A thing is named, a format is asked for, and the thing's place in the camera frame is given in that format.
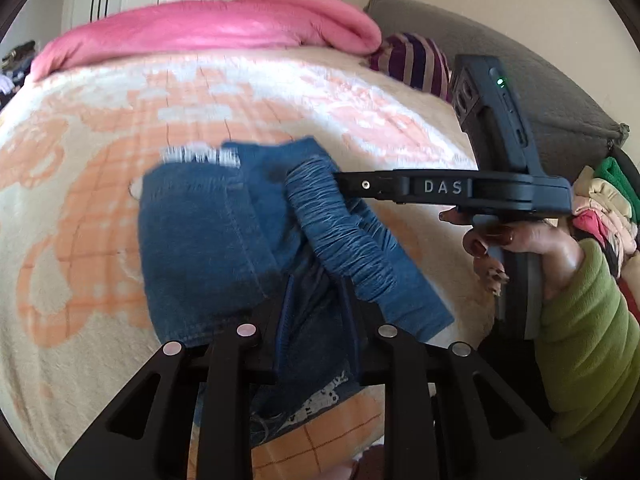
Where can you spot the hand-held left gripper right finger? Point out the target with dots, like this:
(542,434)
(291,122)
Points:
(356,335)

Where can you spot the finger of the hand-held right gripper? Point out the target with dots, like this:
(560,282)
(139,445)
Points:
(380,186)

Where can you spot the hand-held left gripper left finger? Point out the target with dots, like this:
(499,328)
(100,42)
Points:
(283,330)

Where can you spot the blue denim pants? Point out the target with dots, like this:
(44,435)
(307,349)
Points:
(200,250)

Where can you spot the person's right hand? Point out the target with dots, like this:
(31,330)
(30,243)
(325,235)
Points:
(545,250)

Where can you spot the grey padded headboard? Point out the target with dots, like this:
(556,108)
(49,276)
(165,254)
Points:
(550,70)

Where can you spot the purple striped cloth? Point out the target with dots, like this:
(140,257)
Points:
(415,60)

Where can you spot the pile of colourful clothes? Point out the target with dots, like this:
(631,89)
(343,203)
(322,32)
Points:
(607,210)

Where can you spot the pink blanket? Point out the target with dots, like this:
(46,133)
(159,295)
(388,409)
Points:
(215,25)

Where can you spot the cream orange patterned bed blanket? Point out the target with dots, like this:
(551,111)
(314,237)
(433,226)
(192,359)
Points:
(80,200)

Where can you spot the dark clutter of clothes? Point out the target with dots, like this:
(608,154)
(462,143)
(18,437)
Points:
(15,70)

